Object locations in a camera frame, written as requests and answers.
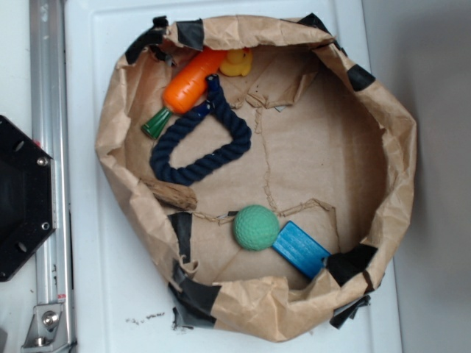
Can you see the brown wooden stick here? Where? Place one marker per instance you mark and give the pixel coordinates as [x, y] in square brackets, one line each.
[178, 196]

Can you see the orange toy carrot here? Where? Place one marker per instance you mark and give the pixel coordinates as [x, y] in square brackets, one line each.
[185, 89]

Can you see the brown paper bag bin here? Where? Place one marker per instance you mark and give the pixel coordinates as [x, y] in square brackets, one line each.
[332, 150]

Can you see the blue wooden block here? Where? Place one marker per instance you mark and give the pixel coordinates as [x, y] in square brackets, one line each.
[301, 250]

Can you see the yellow rubber duck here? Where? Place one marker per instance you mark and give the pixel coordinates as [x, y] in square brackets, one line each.
[238, 62]

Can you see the green dimpled ball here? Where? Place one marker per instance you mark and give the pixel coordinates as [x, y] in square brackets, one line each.
[255, 228]

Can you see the aluminium extrusion rail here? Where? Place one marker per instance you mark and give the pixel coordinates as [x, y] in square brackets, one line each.
[49, 129]

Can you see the metal corner bracket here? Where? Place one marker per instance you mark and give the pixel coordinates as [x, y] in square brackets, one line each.
[48, 330]

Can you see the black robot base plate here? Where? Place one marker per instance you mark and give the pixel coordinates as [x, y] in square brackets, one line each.
[26, 198]

